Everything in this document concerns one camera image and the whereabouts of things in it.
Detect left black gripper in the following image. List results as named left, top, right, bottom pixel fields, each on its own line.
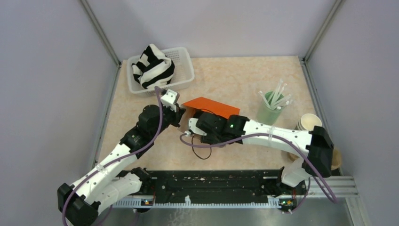
left=151, top=100, right=186, bottom=138

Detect orange paper bag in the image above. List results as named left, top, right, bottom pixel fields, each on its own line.
left=181, top=97, right=241, bottom=160

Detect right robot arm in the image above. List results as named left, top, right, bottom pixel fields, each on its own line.
left=188, top=112, right=334, bottom=194

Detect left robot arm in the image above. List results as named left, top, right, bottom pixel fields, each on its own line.
left=57, top=104, right=186, bottom=226

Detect white plastic basket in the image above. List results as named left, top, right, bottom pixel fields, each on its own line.
left=126, top=47, right=195, bottom=97

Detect black white striped cloth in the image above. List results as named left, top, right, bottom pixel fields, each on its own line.
left=131, top=44, right=175, bottom=89

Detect green straw holder cup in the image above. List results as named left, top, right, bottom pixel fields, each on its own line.
left=256, top=91, right=285, bottom=125

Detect white wrapped straws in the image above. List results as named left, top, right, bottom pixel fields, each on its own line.
left=258, top=79, right=294, bottom=110

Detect stack of paper cups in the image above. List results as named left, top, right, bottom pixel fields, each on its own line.
left=295, top=113, right=322, bottom=131

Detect cardboard cup carrier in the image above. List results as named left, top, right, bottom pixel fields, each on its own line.
left=288, top=147, right=342, bottom=170

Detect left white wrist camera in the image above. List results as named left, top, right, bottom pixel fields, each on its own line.
left=161, top=89, right=180, bottom=112

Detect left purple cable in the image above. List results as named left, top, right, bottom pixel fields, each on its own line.
left=62, top=86, right=164, bottom=226

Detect purple cable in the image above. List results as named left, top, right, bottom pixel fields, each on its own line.
left=179, top=132, right=338, bottom=213
left=62, top=86, right=164, bottom=226

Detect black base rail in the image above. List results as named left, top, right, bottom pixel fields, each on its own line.
left=114, top=169, right=307, bottom=211

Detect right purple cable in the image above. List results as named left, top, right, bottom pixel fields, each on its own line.
left=179, top=132, right=338, bottom=213

